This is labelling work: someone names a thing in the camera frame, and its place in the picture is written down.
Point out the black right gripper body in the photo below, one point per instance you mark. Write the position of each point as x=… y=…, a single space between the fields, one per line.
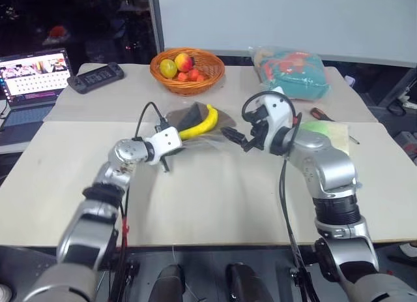
x=260 y=126

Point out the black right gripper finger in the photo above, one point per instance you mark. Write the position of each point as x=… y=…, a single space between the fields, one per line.
x=234 y=134
x=251 y=143

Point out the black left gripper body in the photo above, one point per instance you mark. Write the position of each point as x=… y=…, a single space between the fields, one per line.
x=173 y=152

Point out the clear plastic bag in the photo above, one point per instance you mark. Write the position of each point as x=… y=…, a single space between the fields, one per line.
x=211 y=141

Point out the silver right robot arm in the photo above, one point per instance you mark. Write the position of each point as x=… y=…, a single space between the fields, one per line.
x=332 y=171

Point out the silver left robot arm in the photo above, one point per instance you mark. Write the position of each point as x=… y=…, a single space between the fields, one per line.
x=94 y=217

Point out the teal packaged item in bag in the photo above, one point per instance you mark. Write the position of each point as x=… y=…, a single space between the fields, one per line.
x=260 y=84

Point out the yellow banana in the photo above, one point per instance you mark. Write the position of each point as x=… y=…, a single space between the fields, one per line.
x=198 y=127

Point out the green sponge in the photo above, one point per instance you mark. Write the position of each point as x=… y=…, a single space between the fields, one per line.
x=314 y=126

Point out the teal orange patterned cushion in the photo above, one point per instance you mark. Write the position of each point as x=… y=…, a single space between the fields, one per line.
x=293 y=75

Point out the orange wicker basket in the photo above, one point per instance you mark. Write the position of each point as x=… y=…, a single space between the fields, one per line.
x=208 y=78

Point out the small orange fruit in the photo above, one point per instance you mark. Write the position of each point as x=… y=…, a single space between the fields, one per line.
x=194 y=74
x=182 y=76
x=200 y=78

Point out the beige cloth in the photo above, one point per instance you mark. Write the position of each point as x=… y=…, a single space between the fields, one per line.
x=337 y=137

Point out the yellow green apple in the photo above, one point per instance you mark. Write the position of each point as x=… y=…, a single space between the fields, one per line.
x=167 y=68

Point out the yellow red peach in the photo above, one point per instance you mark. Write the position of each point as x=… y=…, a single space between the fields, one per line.
x=183 y=62

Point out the small white box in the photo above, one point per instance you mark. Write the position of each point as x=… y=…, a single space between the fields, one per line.
x=349 y=80

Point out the black handheld game console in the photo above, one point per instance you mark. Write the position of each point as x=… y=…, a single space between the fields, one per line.
x=96 y=77

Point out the white board panel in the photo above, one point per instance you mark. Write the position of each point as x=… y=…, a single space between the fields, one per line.
x=277 y=18

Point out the dark rounded shape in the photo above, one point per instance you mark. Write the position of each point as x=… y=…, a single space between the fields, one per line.
x=169 y=282

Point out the white power strip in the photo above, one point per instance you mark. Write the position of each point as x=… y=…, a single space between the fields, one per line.
x=408 y=103

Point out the open laptop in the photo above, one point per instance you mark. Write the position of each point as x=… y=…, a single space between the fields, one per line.
x=32 y=83

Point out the red orange background object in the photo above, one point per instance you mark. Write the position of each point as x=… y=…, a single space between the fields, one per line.
x=58 y=32

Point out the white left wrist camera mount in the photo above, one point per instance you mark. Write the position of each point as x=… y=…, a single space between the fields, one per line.
x=166 y=140

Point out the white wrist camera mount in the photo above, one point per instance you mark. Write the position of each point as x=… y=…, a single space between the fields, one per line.
x=277 y=116
x=166 y=140

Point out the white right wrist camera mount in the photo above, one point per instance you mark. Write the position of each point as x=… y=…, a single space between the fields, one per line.
x=277 y=116

